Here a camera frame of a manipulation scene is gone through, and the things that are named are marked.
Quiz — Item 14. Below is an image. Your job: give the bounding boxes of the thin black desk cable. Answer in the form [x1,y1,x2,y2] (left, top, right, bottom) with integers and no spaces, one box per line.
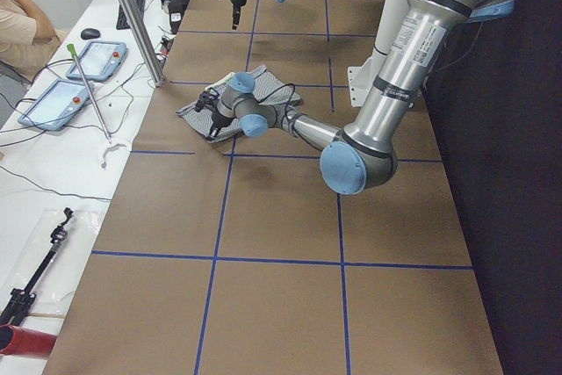
[0,163,113,204]

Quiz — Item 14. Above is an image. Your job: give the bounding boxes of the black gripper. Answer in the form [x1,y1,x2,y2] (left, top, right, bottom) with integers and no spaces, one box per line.
[231,0,247,30]
[207,108,233,141]

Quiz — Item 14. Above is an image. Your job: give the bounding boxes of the striped polo shirt white collar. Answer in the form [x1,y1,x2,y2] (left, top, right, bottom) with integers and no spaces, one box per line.
[177,65,301,143]

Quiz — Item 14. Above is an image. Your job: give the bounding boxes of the seated person beige clothes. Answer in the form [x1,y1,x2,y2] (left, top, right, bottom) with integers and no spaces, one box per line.
[1,0,67,81]

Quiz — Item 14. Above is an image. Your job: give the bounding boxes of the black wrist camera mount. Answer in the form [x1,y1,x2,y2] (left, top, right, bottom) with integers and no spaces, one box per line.
[194,89,220,112]

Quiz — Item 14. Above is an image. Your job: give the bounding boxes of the black computer mouse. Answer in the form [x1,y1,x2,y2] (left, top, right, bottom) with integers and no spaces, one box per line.
[80,28,101,40]

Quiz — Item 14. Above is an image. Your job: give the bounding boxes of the far blue teach pendant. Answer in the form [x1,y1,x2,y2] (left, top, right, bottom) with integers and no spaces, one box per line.
[77,40,127,83]

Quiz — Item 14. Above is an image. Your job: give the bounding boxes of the blue teach pendant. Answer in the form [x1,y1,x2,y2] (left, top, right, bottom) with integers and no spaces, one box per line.
[77,40,127,83]
[18,78,94,131]

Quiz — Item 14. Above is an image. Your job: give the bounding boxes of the red cylinder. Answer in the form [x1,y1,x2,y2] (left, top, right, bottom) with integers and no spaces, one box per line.
[1,324,58,359]

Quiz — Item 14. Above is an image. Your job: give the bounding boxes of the black folded tripod stick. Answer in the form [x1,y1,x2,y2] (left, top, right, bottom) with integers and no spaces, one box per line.
[0,206,76,328]

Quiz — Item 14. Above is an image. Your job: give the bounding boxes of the aluminium frame post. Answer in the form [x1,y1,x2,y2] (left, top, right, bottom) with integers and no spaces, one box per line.
[119,0,164,87]

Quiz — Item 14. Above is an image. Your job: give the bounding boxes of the black keyboard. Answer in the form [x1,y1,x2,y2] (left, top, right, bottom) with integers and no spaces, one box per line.
[115,0,148,31]

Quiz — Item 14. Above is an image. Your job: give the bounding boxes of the metal reacher grabber tool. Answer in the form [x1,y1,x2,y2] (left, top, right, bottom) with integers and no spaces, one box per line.
[67,43,129,169]

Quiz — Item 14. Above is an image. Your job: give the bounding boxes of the near blue teach pendant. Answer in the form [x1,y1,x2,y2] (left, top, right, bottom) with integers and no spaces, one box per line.
[18,78,94,131]

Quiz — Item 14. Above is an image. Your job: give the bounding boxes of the black box with white label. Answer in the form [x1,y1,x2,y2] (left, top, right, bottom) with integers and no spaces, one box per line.
[168,0,190,34]

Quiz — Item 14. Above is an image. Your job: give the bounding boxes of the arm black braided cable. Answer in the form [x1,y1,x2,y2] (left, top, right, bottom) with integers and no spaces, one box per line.
[254,83,298,119]

